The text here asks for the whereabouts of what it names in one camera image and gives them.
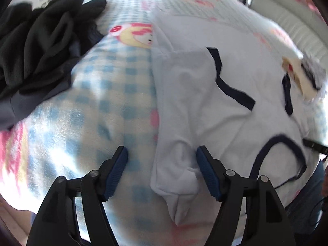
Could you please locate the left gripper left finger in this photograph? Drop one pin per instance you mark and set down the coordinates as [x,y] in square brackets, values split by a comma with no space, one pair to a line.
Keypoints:
[110,173]

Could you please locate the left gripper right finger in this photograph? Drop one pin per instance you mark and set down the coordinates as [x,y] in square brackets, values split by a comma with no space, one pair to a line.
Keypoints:
[213,172]

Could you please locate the operator leg in jeans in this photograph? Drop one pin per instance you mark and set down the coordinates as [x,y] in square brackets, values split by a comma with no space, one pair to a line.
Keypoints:
[304,211]

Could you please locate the white shirt navy trim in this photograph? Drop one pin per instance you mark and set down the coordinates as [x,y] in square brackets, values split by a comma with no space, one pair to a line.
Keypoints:
[217,86]

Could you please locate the Hello Kitty checkered blanket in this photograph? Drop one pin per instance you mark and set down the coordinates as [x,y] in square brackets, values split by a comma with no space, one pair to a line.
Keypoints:
[112,102]

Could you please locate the padded green headboard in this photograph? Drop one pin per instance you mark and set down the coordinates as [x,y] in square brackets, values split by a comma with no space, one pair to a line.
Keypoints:
[289,12]

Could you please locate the black clothes pile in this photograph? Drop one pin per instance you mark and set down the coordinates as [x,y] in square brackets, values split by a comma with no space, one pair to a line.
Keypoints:
[39,48]

